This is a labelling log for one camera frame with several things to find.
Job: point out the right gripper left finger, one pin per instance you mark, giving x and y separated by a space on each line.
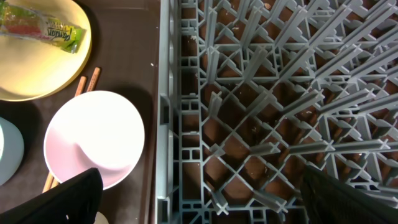
76 200

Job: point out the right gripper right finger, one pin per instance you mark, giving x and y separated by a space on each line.
327 200

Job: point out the pink bowl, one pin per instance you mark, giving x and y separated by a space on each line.
99 129

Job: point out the light blue bowl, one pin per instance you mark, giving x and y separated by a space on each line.
12 150

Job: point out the wooden chopstick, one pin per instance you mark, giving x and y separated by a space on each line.
50 181
93 80

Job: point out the green snack wrapper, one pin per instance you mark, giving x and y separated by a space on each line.
21 22

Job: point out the grey dishwasher rack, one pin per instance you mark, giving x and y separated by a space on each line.
252 92

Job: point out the yellow plate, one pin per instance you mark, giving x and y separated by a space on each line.
31 69

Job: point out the dark brown serving tray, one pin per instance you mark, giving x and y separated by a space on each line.
125 48

